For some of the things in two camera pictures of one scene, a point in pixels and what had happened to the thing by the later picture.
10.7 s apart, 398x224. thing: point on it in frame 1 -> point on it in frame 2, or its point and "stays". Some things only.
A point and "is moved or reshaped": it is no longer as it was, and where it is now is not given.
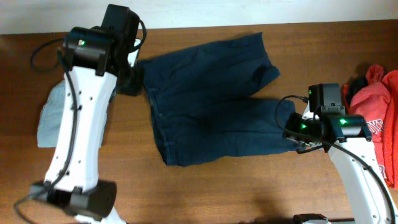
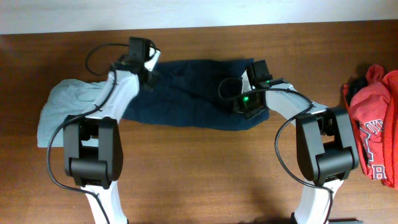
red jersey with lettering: x=375 y=96 stays
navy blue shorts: x=204 y=101 is moved or reshaped
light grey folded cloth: x=51 y=117 stays
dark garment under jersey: x=354 y=84 stays
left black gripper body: x=131 y=82 -> x=150 y=78
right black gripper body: x=297 y=125 -> x=246 y=106
